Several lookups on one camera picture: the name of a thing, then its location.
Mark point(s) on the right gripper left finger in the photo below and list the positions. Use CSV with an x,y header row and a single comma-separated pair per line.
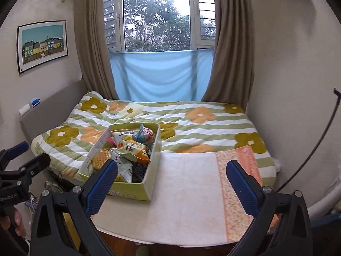
x,y
50,235

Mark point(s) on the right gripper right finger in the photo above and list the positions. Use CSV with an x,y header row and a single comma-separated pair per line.
x,y
280,225

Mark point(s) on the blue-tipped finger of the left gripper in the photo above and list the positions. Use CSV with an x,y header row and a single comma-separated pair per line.
x,y
17,150

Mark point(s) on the green yellow cardboard box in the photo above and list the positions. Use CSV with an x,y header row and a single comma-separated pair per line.
x,y
143,175

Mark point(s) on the person's left hand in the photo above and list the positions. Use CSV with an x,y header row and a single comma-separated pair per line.
x,y
18,221

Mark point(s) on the blue white item on headboard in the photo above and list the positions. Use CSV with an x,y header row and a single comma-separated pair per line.
x,y
25,109

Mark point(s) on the grey headboard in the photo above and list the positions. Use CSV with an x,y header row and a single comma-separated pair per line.
x,y
52,111

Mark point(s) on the clear wrapped pastry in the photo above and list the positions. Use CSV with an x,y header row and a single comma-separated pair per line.
x,y
100,159

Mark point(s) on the corn chip snack bag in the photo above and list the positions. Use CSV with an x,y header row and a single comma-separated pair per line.
x,y
124,167

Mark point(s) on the pink peach towel mat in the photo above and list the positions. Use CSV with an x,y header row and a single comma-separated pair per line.
x,y
193,203

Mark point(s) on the white gold snack bag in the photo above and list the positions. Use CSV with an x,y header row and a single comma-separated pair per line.
x,y
119,135

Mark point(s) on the orange cheese stick bag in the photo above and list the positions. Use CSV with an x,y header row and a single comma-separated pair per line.
x,y
133,151

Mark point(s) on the framed houses picture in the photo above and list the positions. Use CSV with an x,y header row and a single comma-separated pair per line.
x,y
40,42

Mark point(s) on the blue white snack bag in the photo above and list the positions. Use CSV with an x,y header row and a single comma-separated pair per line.
x,y
144,135

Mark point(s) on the left brown curtain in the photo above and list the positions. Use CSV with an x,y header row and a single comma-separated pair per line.
x,y
91,47

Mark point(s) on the brown curtain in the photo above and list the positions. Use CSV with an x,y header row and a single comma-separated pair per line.
x,y
91,47
232,75

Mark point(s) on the right brown curtain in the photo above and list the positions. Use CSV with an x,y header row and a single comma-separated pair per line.
x,y
232,75

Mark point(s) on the light blue window cloth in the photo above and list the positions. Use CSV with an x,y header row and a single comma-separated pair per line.
x,y
166,76

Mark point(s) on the white window frame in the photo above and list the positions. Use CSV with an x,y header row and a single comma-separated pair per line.
x,y
136,26

